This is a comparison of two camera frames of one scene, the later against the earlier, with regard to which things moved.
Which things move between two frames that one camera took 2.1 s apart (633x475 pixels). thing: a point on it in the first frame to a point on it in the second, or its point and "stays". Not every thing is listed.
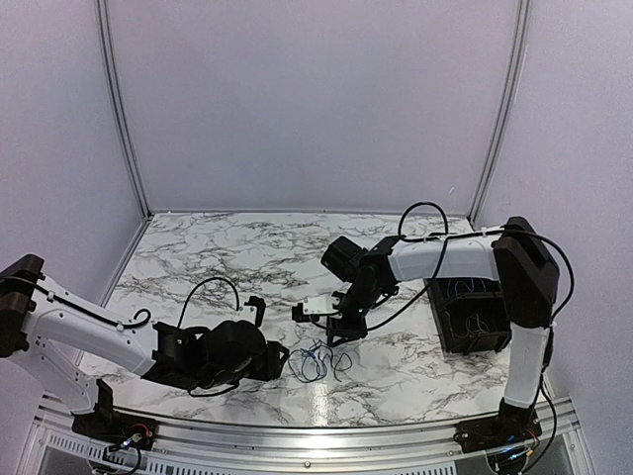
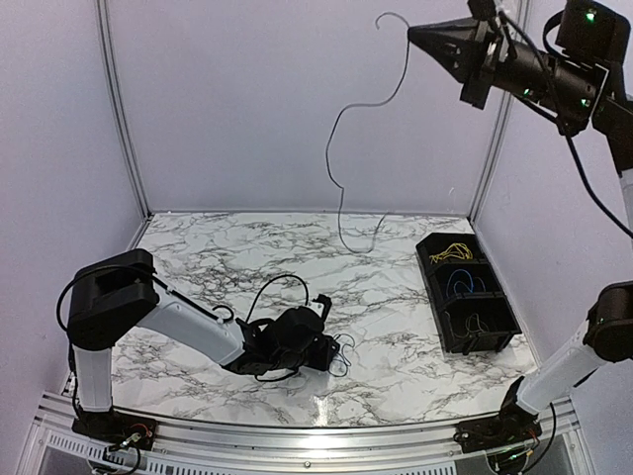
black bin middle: [440, 290] stays
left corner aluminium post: [116, 106] stays
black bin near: [475, 323] stays
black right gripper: [356, 329] to [466, 58]
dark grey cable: [467, 325] stays
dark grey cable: [318, 376] to [326, 150]
